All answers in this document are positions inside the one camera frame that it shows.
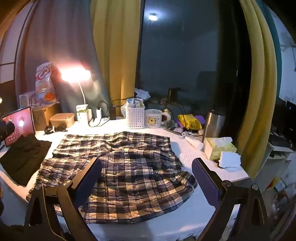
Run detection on white side shelf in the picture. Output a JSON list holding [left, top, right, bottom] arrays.
[[264, 130, 296, 167]]

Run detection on stainless steel thermos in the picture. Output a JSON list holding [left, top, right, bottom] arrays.
[[202, 109, 226, 143]]

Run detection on folded white tissue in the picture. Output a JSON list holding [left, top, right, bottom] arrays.
[[218, 152, 241, 168]]

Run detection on white bear mug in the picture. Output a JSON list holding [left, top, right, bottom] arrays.
[[144, 109, 171, 128]]

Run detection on snack bag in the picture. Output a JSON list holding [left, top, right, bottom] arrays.
[[35, 62, 58, 106]]

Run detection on round tan box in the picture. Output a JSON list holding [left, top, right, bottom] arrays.
[[49, 113, 75, 129]]

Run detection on dark brown jar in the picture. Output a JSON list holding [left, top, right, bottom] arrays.
[[168, 88, 181, 103]]

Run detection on white lotion tube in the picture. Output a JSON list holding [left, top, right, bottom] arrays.
[[184, 136, 204, 150]]

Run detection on cardboard box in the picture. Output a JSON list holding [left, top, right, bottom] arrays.
[[31, 103, 62, 131]]

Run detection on crumpled white paper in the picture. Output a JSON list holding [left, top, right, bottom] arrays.
[[135, 88, 151, 101]]

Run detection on dark glass window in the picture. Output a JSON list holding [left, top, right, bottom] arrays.
[[139, 0, 252, 116]]

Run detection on yellow curtain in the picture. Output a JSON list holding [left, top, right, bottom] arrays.
[[90, 0, 141, 116], [236, 0, 281, 179]]

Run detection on green white milk carton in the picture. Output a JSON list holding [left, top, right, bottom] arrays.
[[76, 104, 89, 123]]

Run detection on white desk lamp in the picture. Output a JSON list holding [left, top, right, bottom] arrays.
[[55, 64, 93, 109]]

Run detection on blue printed white box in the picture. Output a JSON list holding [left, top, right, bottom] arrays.
[[19, 91, 38, 108]]

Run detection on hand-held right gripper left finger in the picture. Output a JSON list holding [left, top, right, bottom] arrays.
[[24, 157, 102, 241]]

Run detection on white plastic basket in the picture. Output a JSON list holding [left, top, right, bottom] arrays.
[[125, 102, 146, 128]]

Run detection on yellow tissue pack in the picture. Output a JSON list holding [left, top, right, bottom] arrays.
[[203, 137, 237, 160]]

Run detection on grey curtain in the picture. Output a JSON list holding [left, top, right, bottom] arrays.
[[16, 0, 111, 116]]

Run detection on black cable bundle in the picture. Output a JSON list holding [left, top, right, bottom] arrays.
[[44, 124, 67, 135]]

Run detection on yellow bear print bag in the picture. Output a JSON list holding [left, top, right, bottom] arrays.
[[178, 114, 203, 130]]

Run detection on black folded cloth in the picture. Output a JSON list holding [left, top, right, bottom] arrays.
[[0, 134, 52, 186]]

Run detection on plaid pants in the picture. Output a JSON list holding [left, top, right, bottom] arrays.
[[26, 131, 198, 225]]

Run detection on flat dark book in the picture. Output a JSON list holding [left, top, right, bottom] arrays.
[[164, 127, 185, 135]]

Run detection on black charging cable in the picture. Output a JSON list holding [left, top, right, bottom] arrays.
[[89, 101, 109, 127]]

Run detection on tablet with red screen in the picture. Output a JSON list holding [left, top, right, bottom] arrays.
[[1, 106, 36, 147]]

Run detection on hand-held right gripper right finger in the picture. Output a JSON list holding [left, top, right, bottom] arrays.
[[191, 158, 272, 241]]

